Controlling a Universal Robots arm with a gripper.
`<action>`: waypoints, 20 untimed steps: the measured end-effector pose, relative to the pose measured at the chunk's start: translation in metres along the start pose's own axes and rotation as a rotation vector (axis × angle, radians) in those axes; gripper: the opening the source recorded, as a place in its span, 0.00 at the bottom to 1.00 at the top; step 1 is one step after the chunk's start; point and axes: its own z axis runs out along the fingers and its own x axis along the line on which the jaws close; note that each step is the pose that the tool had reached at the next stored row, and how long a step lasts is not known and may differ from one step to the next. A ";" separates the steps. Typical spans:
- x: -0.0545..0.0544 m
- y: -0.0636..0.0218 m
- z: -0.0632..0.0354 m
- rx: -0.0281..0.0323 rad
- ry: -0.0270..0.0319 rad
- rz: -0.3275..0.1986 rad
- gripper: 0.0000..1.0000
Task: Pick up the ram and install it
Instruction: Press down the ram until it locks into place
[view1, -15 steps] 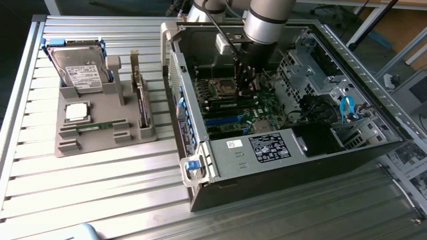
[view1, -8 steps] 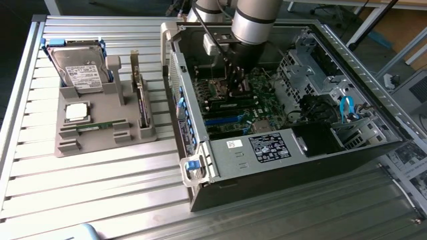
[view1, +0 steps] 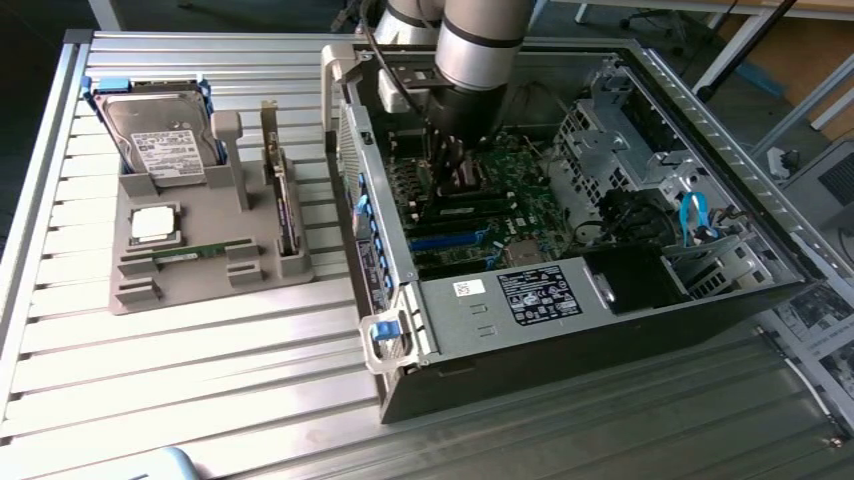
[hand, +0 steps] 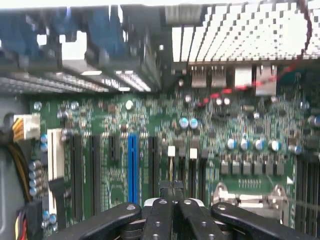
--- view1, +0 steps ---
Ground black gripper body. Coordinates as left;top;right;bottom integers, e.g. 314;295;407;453
437;85;511;152

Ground installed black RAM stick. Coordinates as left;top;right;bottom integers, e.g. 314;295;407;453
426;196;519;222

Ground green RAM stick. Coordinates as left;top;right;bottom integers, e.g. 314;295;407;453
148;241;243;262

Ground green motherboard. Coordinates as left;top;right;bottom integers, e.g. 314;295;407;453
384;127;577;282

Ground blue expansion slot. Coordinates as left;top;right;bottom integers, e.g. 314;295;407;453
407;228;498;254

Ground metal disk bay cage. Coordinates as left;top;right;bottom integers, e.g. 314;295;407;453
550;95;671;202

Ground silver CPU socket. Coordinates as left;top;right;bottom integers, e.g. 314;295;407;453
502;241;557;267

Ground grey power supply unit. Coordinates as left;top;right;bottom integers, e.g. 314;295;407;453
414;258;591;355

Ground black office chair base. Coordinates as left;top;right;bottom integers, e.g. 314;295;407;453
617;0;699;57

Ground black fan shroud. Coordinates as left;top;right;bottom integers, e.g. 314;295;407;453
582;245;691;317

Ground hard disk with blue carrier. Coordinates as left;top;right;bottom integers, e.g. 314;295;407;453
80;76;222;190

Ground grey parts rack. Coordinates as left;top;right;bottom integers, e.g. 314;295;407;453
108;110;314;317

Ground black open PC case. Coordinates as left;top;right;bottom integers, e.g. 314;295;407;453
320;42;829;425

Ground silver CPU chip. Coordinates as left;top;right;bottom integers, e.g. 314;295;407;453
127;205;183;240

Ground white power strip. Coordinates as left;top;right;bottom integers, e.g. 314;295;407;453
765;146;803;177

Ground brown cardboard box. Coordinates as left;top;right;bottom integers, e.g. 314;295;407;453
714;13;854;143

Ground grey computer tower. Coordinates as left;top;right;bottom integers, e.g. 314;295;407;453
777;138;854;284

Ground printed newspaper sheet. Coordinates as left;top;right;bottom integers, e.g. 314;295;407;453
770;280;854;416

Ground light blue rounded object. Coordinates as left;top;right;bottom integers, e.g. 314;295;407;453
118;446;200;480

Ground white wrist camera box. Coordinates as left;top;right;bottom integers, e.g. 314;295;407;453
375;67;429;115

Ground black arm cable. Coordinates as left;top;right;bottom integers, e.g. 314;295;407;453
358;0;433;132

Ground graphics card with metal bracket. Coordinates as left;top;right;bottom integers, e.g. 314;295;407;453
258;98;300;260

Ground grey case handle with blue latch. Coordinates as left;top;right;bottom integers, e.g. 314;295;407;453
358;305;421;375

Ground blue SATA wire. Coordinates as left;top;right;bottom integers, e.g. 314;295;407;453
678;191;714;249

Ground white desk frame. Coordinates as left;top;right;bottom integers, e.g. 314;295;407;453
533;0;854;132

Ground white cable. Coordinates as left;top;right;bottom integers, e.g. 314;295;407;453
757;323;845;448

